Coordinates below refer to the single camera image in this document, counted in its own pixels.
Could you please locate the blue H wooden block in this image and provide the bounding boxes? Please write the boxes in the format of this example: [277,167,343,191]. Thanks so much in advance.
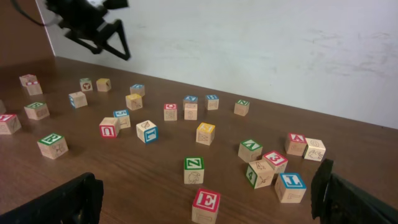
[205,95,219,110]

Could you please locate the blue X wooden block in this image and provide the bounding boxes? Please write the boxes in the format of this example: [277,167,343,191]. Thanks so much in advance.
[183,95,198,104]

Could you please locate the blue D wooden block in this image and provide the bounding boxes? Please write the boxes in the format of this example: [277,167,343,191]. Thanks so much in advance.
[130,83,145,97]

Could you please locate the red 3 wooden block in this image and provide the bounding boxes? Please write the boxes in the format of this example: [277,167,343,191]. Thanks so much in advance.
[262,151,288,174]

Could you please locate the blue 5 wooden block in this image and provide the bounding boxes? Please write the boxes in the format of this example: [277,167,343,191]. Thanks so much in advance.
[113,110,131,129]

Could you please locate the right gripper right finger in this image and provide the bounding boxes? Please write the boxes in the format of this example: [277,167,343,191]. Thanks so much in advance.
[311,159,397,224]

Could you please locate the yellow S wooden block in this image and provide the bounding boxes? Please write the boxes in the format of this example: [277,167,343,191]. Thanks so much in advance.
[126,93,143,111]

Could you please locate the green N wooden block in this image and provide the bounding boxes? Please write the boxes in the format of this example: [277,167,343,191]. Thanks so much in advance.
[234,100,250,116]

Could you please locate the red Q wooden block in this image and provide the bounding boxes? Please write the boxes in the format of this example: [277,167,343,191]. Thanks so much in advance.
[164,103,178,121]

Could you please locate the plain block beside A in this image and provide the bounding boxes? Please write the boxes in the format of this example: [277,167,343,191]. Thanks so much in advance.
[303,138,326,161]

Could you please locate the green 4 wooden block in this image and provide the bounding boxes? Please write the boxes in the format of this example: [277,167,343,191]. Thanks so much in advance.
[246,160,275,189]

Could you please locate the green B wooden block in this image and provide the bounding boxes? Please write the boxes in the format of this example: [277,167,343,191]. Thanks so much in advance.
[24,102,50,120]

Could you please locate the red E wooden block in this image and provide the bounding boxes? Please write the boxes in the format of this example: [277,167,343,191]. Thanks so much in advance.
[192,189,221,224]

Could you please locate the green Z wooden block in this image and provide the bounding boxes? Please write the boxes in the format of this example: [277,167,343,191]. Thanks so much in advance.
[184,157,205,184]

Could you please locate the plain top blue-sided block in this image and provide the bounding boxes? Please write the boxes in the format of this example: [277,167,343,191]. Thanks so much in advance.
[68,91,88,108]

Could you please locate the plain top block by X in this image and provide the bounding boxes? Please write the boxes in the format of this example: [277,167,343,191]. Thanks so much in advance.
[184,103,198,120]

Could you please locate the green J wooden block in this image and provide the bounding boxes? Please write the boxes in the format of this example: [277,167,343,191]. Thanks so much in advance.
[80,78,93,91]

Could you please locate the red L wooden block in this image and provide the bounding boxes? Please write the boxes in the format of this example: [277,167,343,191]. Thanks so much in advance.
[26,81,43,96]

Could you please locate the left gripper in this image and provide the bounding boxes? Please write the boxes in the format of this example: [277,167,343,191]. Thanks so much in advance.
[45,0,132,62]

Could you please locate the red 6 wooden block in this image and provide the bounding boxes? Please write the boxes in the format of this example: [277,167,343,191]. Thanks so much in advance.
[19,74,37,87]

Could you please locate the red A wooden block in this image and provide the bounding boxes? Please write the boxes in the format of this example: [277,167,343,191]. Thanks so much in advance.
[285,133,307,156]

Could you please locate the leaf picture blue-sided block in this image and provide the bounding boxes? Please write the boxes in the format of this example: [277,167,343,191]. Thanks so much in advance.
[136,120,159,144]

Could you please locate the red U wooden block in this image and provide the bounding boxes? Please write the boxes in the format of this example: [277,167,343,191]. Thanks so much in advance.
[99,117,121,138]

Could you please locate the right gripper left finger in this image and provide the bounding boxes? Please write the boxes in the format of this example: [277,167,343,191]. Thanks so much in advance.
[1,172,104,224]

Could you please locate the yellow top wooden block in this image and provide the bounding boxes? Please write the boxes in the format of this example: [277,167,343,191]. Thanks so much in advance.
[96,78,111,92]

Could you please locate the red Y wooden block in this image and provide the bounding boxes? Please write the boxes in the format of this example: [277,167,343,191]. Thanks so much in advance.
[0,114,21,135]

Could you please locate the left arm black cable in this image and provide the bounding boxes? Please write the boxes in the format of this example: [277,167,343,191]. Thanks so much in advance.
[11,0,60,27]

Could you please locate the green R wooden block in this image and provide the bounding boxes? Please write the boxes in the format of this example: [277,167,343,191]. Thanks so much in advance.
[37,133,68,159]

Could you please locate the green V wooden block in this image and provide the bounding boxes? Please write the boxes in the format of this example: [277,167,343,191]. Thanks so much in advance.
[238,139,263,162]

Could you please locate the blue I wooden block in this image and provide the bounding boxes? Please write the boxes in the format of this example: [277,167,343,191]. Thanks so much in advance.
[275,173,307,203]

